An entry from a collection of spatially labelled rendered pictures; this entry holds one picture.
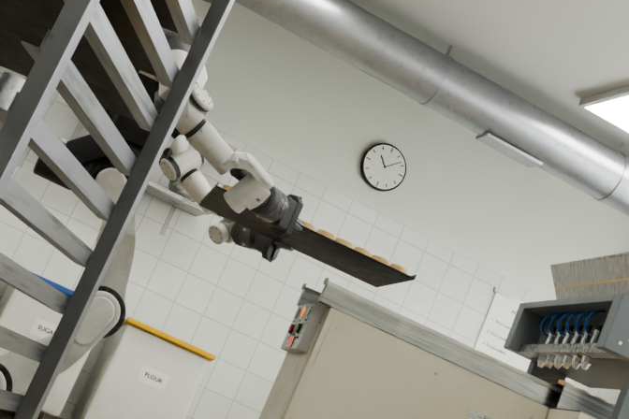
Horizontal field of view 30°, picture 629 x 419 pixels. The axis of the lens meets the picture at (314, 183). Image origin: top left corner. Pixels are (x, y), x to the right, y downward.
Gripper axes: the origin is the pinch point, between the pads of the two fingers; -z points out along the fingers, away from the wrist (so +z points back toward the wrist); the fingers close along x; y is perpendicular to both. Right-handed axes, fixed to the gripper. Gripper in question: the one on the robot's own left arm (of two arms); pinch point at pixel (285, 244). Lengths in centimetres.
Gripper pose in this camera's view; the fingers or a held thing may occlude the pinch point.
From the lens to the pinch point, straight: 357.3
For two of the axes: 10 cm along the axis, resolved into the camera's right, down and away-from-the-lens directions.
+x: 3.9, -9.0, 2.1
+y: 4.8, 4.0, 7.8
